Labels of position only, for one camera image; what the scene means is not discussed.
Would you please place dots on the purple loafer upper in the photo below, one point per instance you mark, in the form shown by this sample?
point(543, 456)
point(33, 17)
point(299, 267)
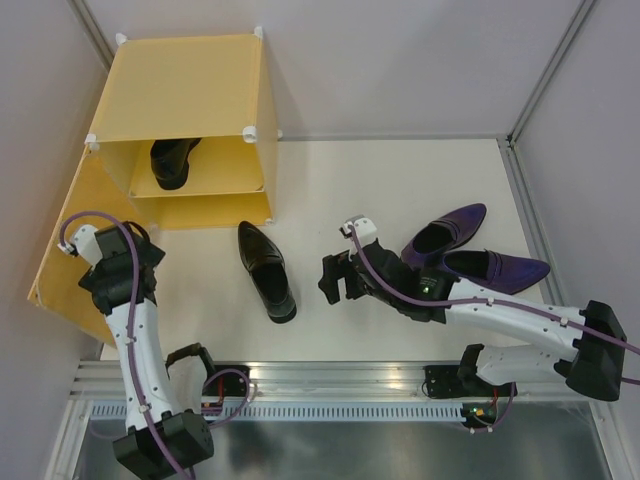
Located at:
point(443, 234)

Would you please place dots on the right aluminium frame profile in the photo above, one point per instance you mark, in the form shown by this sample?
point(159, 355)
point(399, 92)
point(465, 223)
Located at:
point(573, 158)

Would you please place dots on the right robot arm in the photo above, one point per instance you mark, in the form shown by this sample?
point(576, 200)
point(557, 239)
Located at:
point(581, 348)

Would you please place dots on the purple loafer lower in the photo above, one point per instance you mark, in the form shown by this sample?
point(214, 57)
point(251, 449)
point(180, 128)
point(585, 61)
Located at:
point(495, 271)

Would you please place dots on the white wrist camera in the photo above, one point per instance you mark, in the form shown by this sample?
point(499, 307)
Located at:
point(83, 243)
point(360, 230)

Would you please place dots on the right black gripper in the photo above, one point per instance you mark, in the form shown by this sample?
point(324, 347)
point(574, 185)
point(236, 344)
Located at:
point(332, 266)

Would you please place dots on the purple loafer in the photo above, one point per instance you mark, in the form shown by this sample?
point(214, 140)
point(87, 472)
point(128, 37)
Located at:
point(443, 234)
point(495, 271)

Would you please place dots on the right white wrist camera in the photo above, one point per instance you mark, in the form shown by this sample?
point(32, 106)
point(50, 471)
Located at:
point(360, 230)

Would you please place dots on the yellow shoe cabinet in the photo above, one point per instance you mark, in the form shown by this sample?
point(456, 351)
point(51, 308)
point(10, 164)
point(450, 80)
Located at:
point(213, 89)

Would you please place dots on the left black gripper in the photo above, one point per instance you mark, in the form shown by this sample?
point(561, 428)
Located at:
point(149, 254)

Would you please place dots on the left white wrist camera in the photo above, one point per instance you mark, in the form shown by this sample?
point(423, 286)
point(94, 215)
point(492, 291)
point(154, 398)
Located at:
point(83, 243)

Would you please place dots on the left aluminium frame post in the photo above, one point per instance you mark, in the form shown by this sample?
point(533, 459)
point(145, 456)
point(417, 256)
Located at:
point(92, 30)

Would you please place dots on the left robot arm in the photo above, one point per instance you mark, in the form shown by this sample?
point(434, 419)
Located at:
point(164, 435)

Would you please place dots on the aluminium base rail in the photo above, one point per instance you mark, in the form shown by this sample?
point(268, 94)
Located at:
point(289, 381)

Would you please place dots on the black pointed loafer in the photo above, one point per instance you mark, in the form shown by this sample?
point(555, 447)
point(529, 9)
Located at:
point(265, 265)

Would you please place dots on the black leather shoe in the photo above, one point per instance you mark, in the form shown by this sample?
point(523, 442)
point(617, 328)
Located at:
point(170, 161)

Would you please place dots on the white slotted cable duct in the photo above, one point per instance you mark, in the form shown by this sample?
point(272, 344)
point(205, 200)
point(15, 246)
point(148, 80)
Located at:
point(352, 412)

